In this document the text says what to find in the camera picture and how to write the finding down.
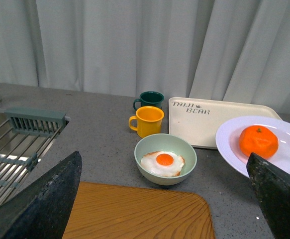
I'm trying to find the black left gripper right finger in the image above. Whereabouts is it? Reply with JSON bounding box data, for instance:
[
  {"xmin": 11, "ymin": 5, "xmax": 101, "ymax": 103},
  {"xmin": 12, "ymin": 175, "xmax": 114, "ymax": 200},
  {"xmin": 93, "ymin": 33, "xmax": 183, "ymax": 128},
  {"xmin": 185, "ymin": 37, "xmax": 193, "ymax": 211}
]
[{"xmin": 246, "ymin": 153, "xmax": 290, "ymax": 239}]

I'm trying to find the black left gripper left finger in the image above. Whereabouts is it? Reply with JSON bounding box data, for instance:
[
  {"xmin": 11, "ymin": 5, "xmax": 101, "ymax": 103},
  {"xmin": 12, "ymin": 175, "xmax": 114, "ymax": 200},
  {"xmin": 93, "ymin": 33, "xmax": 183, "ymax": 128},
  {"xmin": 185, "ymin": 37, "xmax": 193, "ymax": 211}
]
[{"xmin": 0, "ymin": 151, "xmax": 82, "ymax": 239}]

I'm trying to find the white round deep plate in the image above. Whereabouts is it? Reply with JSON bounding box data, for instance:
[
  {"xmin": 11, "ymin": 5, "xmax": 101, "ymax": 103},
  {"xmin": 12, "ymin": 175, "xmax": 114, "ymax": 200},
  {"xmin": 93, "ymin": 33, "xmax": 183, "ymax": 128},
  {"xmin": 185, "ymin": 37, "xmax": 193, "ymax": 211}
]
[{"xmin": 215, "ymin": 116, "xmax": 290, "ymax": 177}]

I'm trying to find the orange mandarin fruit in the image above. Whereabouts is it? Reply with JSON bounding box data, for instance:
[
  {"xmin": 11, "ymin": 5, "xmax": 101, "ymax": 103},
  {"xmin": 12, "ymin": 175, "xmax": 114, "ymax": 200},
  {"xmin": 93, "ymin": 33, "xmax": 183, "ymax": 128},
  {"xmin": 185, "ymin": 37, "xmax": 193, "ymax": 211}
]
[{"xmin": 238, "ymin": 125, "xmax": 279, "ymax": 159}]

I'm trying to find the wooden cutting board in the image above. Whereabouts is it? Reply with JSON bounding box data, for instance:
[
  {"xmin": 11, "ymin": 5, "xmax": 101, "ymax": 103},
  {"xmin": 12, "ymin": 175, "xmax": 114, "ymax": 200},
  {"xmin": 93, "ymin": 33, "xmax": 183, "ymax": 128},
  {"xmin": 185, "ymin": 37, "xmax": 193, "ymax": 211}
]
[{"xmin": 63, "ymin": 182, "xmax": 216, "ymax": 239}]

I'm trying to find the green metal sink rack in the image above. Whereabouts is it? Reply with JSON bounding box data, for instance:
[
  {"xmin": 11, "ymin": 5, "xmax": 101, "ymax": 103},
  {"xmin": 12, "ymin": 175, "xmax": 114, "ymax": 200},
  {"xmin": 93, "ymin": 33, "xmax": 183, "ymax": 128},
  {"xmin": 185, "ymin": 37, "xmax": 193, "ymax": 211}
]
[{"xmin": 0, "ymin": 107, "xmax": 68, "ymax": 206}]

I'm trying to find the cream bear serving tray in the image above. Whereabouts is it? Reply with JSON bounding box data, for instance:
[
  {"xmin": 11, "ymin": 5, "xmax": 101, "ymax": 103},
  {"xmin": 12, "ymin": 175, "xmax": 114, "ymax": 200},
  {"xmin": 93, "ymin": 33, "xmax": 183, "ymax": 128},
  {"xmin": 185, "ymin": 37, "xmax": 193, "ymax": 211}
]
[{"xmin": 169, "ymin": 97, "xmax": 281, "ymax": 149}]

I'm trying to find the fake fried egg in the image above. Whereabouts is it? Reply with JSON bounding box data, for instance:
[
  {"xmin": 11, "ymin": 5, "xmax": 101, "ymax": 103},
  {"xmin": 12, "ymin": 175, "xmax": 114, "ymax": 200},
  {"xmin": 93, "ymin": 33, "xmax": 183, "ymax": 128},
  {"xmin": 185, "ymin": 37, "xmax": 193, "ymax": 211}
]
[{"xmin": 140, "ymin": 151, "xmax": 185, "ymax": 177}]

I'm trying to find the light green bowl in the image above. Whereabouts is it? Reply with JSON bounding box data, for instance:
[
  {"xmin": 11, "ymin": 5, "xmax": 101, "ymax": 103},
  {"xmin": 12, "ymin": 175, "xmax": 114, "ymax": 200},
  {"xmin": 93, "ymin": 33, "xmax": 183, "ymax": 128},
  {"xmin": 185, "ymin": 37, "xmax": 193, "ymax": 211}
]
[{"xmin": 134, "ymin": 133, "xmax": 197, "ymax": 186}]

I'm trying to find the yellow enamel mug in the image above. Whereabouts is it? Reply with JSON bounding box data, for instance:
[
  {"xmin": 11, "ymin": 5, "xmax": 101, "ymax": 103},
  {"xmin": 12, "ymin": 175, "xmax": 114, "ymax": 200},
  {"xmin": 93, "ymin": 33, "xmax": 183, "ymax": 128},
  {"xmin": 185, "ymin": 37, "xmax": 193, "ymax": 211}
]
[{"xmin": 128, "ymin": 106, "xmax": 165, "ymax": 138}]

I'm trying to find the white curtain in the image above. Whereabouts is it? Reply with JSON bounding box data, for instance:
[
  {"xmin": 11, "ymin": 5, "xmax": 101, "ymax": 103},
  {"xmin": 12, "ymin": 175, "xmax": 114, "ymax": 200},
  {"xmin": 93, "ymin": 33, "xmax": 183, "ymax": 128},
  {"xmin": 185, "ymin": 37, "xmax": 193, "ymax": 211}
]
[{"xmin": 0, "ymin": 0, "xmax": 290, "ymax": 114}]

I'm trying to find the dark green enamel mug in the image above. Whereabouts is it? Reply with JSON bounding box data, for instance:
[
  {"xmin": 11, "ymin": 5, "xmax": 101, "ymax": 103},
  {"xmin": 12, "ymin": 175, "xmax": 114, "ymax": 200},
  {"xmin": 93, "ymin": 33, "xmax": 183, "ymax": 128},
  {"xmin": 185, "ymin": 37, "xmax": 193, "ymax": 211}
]
[{"xmin": 133, "ymin": 91, "xmax": 165, "ymax": 111}]

